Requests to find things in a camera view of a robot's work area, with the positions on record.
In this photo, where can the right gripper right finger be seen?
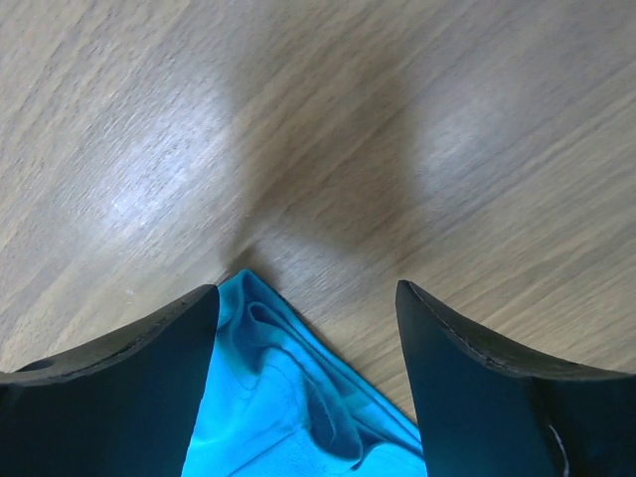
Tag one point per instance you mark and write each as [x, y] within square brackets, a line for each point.
[489, 406]

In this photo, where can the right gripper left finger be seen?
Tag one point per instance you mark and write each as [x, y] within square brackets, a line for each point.
[124, 404]

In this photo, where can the teal t-shirt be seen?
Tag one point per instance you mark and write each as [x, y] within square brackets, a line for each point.
[277, 402]

